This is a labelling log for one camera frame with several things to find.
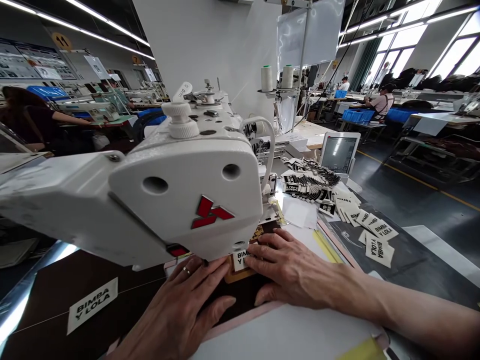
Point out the person's left hand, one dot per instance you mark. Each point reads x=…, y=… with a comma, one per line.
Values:
x=176, y=303

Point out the person's right hand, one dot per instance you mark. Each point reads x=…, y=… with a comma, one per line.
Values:
x=307, y=277

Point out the small cream printed label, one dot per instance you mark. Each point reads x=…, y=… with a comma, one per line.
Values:
x=240, y=259

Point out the yellow strip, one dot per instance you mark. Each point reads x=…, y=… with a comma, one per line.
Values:
x=328, y=245

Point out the white pink-edged template sheet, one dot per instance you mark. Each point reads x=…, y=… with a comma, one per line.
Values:
x=292, y=333

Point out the white fabric pieces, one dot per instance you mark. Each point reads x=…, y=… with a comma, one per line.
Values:
x=300, y=212

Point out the pile of cream labels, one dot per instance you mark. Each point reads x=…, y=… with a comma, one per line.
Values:
x=369, y=221

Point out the large cream printed label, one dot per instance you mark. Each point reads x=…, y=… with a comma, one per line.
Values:
x=92, y=305

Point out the pile of black labels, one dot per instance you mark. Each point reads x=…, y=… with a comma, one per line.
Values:
x=307, y=183

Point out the yellow tape piece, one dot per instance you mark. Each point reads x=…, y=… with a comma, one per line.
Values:
x=369, y=350

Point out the white industrial sewing machine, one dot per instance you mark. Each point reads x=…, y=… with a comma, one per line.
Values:
x=180, y=180

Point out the white control panel screen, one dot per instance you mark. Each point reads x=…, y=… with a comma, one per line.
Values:
x=339, y=153

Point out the blue plastic crate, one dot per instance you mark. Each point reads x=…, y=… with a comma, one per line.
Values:
x=340, y=93
x=398, y=114
x=45, y=92
x=358, y=115

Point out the white thread cone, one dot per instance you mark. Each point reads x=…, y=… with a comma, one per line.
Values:
x=267, y=78
x=287, y=77

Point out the background white sewing machine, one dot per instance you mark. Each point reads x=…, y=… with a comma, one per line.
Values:
x=90, y=110

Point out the metal thread stand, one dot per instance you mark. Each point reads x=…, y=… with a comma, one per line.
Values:
x=300, y=63

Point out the green curtain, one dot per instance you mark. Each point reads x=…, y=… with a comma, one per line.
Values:
x=365, y=63

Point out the hanging clear plastic sheet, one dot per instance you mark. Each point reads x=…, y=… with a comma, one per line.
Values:
x=311, y=33

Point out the large window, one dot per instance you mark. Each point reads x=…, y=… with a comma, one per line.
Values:
x=461, y=52

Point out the round yellow number sign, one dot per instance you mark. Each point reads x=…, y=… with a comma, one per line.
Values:
x=60, y=41

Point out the tan rectangular clamp frame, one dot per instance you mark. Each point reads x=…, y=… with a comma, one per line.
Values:
x=234, y=278

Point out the metal frame work table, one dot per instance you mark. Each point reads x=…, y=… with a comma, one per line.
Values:
x=438, y=146

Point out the wall notice board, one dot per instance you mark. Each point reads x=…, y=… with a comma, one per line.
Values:
x=33, y=60

